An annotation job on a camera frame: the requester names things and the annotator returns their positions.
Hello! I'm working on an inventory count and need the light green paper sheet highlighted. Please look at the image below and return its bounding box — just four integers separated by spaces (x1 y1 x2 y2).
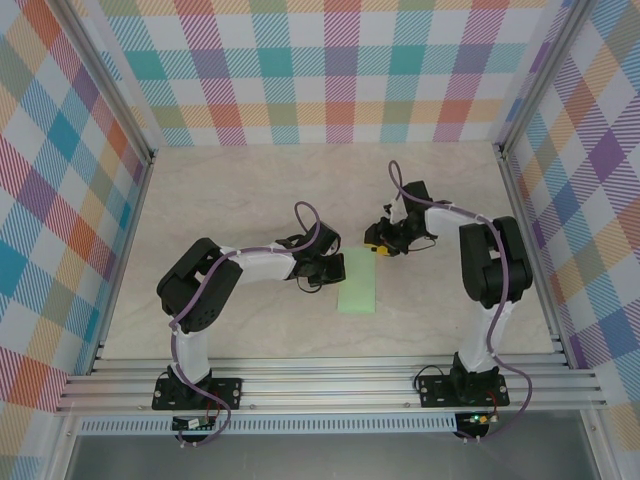
337 246 378 316

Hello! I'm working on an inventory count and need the circuit board with green light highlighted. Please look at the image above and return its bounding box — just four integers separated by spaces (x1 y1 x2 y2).
462 412 501 429

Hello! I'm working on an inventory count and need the small black circuit board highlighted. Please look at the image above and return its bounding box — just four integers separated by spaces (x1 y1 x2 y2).
172 417 217 432

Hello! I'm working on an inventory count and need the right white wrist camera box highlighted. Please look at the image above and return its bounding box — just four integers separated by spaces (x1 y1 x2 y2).
382 198 407 225

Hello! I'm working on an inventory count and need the aluminium table side rail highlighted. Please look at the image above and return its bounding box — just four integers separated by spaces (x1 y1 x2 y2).
497 144 574 371
88 152 157 377

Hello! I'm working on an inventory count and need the aluminium mounting rail beam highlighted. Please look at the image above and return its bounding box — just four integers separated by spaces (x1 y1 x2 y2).
53 354 610 415

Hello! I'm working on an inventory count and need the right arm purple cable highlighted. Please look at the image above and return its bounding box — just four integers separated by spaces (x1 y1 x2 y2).
387 159 532 444

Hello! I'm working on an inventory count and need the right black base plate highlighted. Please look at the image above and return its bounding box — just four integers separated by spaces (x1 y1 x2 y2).
418 375 511 409

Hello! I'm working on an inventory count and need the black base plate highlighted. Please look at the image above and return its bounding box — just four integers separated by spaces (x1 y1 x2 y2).
152 377 245 412
418 375 511 409

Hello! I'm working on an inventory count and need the slotted grey cable duct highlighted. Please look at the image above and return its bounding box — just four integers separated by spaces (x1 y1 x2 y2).
79 418 459 435

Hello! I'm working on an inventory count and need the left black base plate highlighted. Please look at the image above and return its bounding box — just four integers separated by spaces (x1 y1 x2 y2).
152 377 245 412

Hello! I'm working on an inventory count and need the aluminium frame post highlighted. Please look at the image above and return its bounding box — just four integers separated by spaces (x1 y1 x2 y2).
48 0 157 165
492 0 597 157

